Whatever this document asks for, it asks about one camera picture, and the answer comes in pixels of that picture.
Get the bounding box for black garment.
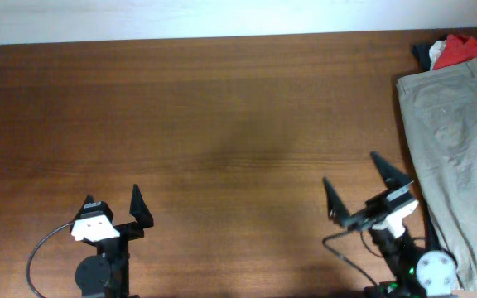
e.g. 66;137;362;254
412;41;477;270

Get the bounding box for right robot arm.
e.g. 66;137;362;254
322;151;457;297

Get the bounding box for khaki shorts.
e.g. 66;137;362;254
396;57;477;292

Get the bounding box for red garment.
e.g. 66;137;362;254
433;34;477;70

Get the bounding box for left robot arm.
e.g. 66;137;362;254
70;185;154;298

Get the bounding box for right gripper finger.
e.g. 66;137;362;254
323;177;350;226
370;151;413;190

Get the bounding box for white cloth piece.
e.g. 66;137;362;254
429;41;446;70

